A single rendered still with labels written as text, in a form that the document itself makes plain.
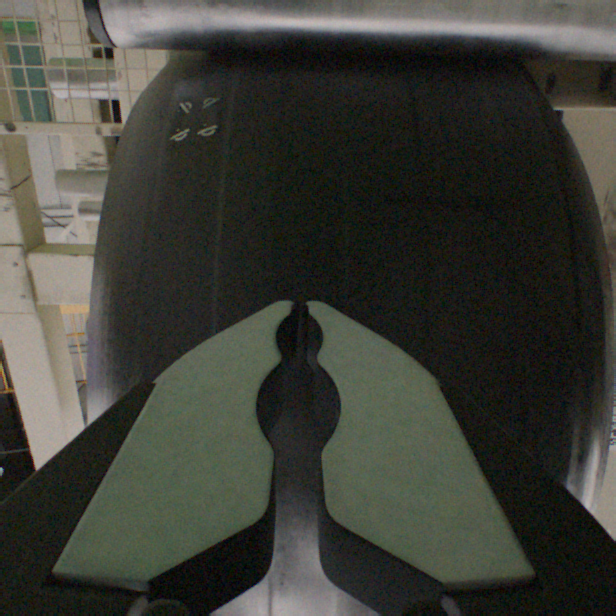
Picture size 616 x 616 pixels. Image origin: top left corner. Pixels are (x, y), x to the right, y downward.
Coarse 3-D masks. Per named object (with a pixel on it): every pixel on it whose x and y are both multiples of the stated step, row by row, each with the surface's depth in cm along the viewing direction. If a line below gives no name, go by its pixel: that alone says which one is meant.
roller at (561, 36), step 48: (96, 0) 25; (144, 0) 25; (192, 0) 25; (240, 0) 25; (288, 0) 25; (336, 0) 25; (384, 0) 25; (432, 0) 25; (480, 0) 25; (528, 0) 25; (576, 0) 25; (144, 48) 27; (192, 48) 27; (240, 48) 27; (288, 48) 27; (336, 48) 27; (384, 48) 27; (432, 48) 27; (480, 48) 27; (528, 48) 27; (576, 48) 26
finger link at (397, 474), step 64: (320, 320) 11; (320, 384) 10; (384, 384) 9; (384, 448) 8; (448, 448) 8; (320, 512) 7; (384, 512) 7; (448, 512) 7; (384, 576) 7; (448, 576) 6; (512, 576) 6
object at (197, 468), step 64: (256, 320) 11; (192, 384) 9; (256, 384) 9; (128, 448) 8; (192, 448) 8; (256, 448) 8; (128, 512) 7; (192, 512) 7; (256, 512) 7; (64, 576) 6; (128, 576) 6; (192, 576) 6; (256, 576) 7
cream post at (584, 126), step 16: (576, 112) 43; (592, 112) 41; (608, 112) 39; (576, 128) 43; (592, 128) 41; (608, 128) 39; (576, 144) 43; (592, 144) 41; (608, 144) 39; (592, 160) 41; (608, 160) 39; (592, 176) 41; (608, 176) 39; (608, 192) 39; (608, 208) 38; (608, 224) 38; (608, 240) 39; (608, 256) 39; (608, 464) 47; (608, 480) 48; (608, 496) 49; (608, 512) 50; (608, 528) 51
